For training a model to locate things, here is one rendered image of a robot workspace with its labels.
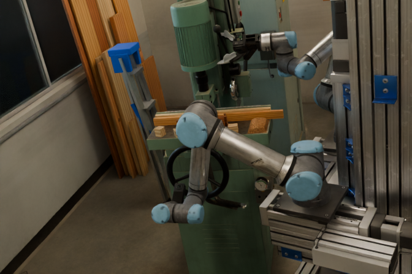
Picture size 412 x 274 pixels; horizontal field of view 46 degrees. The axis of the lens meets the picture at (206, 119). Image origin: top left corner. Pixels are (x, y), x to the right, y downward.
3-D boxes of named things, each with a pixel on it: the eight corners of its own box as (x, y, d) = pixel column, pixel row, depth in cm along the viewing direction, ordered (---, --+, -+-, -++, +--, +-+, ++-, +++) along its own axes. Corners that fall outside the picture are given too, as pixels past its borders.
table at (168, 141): (141, 160, 234) (139, 149, 232) (160, 132, 261) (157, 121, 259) (268, 154, 219) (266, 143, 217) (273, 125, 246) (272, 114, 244)
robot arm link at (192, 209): (205, 195, 193) (179, 194, 196) (197, 211, 183) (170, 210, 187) (208, 211, 196) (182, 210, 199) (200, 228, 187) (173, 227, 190)
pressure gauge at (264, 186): (255, 194, 233) (253, 179, 230) (256, 190, 236) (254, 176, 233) (268, 194, 231) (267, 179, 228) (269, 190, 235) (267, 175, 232)
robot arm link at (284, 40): (297, 52, 207) (295, 32, 204) (271, 54, 210) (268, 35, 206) (297, 46, 214) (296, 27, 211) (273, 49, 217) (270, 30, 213)
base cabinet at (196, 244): (189, 282, 274) (165, 173, 246) (209, 219, 325) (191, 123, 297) (269, 284, 263) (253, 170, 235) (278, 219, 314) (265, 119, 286)
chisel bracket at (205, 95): (197, 111, 241) (194, 95, 237) (203, 100, 253) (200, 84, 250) (212, 110, 239) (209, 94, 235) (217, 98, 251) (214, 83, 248)
